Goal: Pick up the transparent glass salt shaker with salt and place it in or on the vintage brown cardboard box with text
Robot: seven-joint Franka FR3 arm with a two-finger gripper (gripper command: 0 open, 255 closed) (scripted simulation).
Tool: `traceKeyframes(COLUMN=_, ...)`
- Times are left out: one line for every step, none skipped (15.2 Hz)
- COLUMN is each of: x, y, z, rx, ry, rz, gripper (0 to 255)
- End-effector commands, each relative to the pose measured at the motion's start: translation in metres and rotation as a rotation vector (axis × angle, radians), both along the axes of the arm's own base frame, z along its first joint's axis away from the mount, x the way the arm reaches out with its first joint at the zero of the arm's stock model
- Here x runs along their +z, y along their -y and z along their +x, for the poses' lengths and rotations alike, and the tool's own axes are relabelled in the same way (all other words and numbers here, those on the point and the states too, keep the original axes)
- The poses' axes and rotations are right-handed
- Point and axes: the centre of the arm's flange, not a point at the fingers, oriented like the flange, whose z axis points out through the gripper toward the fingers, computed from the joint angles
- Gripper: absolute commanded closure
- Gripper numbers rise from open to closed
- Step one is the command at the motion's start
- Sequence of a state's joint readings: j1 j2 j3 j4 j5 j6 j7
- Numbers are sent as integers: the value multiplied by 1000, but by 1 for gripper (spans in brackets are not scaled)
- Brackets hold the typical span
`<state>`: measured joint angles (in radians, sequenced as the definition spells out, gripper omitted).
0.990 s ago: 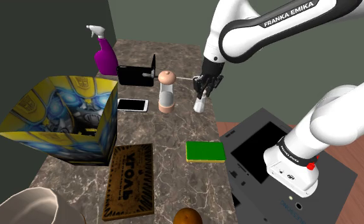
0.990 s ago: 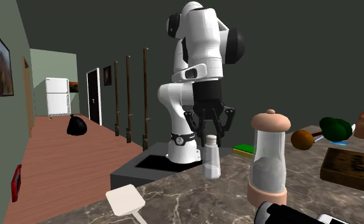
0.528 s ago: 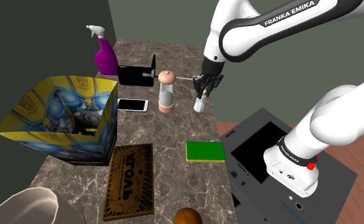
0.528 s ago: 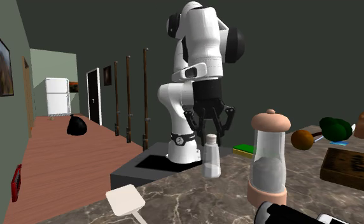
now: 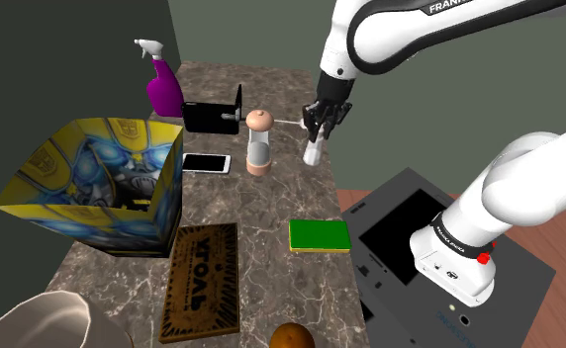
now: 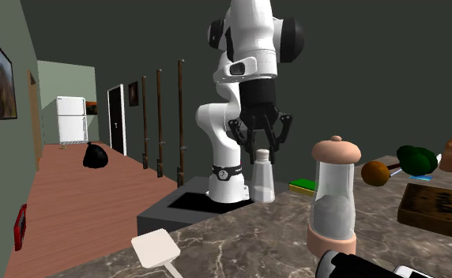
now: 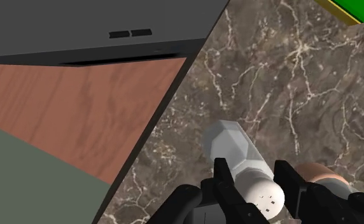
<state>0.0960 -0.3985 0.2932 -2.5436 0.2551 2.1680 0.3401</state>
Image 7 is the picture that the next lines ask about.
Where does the dark grey appliance with black slots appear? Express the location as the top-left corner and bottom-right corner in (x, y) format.
(0, 0), (231, 67)

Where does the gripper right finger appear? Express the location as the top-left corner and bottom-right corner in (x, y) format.
(273, 159), (364, 224)

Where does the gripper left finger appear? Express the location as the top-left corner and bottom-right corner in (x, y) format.
(147, 157), (270, 224)

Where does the grey shaker with copper top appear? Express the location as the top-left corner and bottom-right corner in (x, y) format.
(293, 162), (361, 201)

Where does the white salt shaker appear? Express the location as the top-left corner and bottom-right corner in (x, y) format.
(202, 120), (286, 221)

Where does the green and yellow box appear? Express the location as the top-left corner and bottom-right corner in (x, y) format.
(313, 0), (364, 27)

